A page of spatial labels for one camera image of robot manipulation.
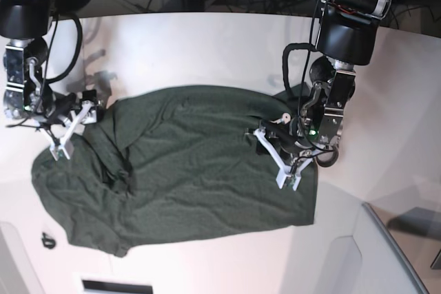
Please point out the small black clip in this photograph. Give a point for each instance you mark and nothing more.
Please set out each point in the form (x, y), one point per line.
(48, 242)

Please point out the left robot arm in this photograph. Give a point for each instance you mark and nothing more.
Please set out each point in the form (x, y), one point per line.
(346, 38)

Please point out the white table cable slot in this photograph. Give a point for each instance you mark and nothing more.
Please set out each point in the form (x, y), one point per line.
(94, 286)

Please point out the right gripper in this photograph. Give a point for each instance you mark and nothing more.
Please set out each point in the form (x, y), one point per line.
(69, 111)

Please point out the grey tape roll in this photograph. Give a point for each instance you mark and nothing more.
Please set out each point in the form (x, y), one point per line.
(327, 159)

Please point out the dark green t-shirt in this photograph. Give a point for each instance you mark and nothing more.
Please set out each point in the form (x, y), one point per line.
(174, 165)

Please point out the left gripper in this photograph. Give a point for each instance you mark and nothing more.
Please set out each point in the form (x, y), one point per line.
(284, 148)

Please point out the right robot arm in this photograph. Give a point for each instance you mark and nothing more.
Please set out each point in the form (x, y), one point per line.
(28, 94)

